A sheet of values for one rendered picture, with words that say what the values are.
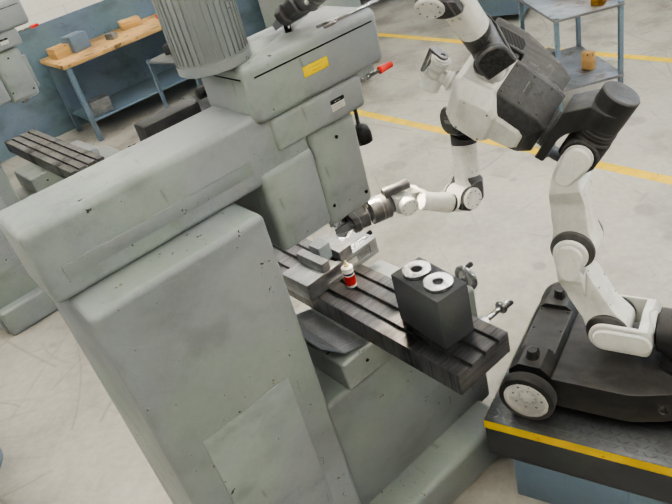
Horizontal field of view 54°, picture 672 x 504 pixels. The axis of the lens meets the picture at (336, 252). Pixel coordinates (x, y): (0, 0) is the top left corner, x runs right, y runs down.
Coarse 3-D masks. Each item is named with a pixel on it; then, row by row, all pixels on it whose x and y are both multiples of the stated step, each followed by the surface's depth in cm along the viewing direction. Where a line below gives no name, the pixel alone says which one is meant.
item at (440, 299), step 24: (408, 264) 208; (432, 264) 207; (408, 288) 202; (432, 288) 195; (456, 288) 194; (408, 312) 210; (432, 312) 196; (456, 312) 198; (432, 336) 204; (456, 336) 202
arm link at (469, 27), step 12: (420, 0) 163; (432, 0) 162; (444, 0) 162; (456, 0) 164; (468, 0) 167; (420, 12) 166; (432, 12) 166; (444, 12) 166; (456, 12) 166; (468, 12) 169; (480, 12) 172; (456, 24) 172; (468, 24) 172; (480, 24) 174; (468, 36) 176; (480, 36) 177
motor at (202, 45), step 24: (168, 0) 158; (192, 0) 158; (216, 0) 160; (168, 24) 162; (192, 24) 160; (216, 24) 162; (240, 24) 170; (192, 48) 164; (216, 48) 164; (240, 48) 168; (192, 72) 167; (216, 72) 167
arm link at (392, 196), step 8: (392, 184) 222; (400, 184) 221; (408, 184) 222; (384, 192) 220; (392, 192) 221; (400, 192) 224; (408, 192) 225; (384, 200) 221; (392, 200) 222; (400, 200) 221; (408, 200) 220; (416, 200) 221; (392, 208) 221; (400, 208) 221; (408, 208) 221; (416, 208) 223; (392, 216) 224
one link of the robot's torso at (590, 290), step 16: (560, 256) 216; (576, 256) 213; (560, 272) 220; (576, 272) 217; (592, 272) 224; (576, 288) 224; (592, 288) 224; (608, 288) 228; (576, 304) 231; (592, 304) 227; (608, 304) 225; (624, 304) 230; (592, 320) 230; (608, 320) 226; (624, 320) 226
